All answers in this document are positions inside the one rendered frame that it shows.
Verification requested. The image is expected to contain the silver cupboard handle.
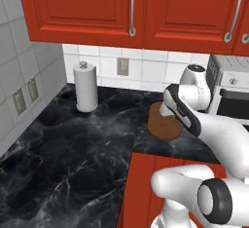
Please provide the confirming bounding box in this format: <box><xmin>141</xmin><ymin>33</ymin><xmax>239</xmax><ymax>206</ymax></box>
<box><xmin>240</xmin><ymin>32</ymin><xmax>249</xmax><ymax>45</ymax></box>
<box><xmin>223</xmin><ymin>0</ymin><xmax>246</xmax><ymax>44</ymax></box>
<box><xmin>128</xmin><ymin>0</ymin><xmax>139</xmax><ymax>38</ymax></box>

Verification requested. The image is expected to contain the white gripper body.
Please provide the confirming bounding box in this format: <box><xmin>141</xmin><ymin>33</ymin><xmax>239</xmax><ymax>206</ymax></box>
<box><xmin>158</xmin><ymin>101</ymin><xmax>177</xmax><ymax>119</ymax></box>

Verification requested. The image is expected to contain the white toaster oven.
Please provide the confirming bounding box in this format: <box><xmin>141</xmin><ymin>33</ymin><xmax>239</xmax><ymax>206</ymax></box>
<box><xmin>205</xmin><ymin>54</ymin><xmax>249</xmax><ymax>127</ymax></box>

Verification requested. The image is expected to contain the white paper towel roll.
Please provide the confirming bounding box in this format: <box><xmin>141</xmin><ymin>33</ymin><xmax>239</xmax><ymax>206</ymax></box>
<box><xmin>72</xmin><ymin>60</ymin><xmax>99</xmax><ymax>113</ymax></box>

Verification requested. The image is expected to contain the red wall cupboard door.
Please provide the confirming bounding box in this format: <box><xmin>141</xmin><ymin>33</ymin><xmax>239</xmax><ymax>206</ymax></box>
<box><xmin>16</xmin><ymin>0</ymin><xmax>146</xmax><ymax>50</ymax></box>
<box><xmin>143</xmin><ymin>0</ymin><xmax>243</xmax><ymax>57</ymax></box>
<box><xmin>232</xmin><ymin>0</ymin><xmax>249</xmax><ymax>57</ymax></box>

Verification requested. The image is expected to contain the grey wall outlet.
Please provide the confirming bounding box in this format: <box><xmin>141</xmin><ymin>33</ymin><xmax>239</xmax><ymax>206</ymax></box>
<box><xmin>116</xmin><ymin>57</ymin><xmax>130</xmax><ymax>77</ymax></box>
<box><xmin>25</xmin><ymin>77</ymin><xmax>40</xmax><ymax>104</ymax></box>
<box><xmin>11</xmin><ymin>87</ymin><xmax>28</xmax><ymax>117</ymax></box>

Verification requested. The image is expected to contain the round brown cutting board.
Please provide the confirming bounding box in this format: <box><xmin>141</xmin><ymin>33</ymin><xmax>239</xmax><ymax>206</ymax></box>
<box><xmin>147</xmin><ymin>100</ymin><xmax>183</xmax><ymax>142</ymax></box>

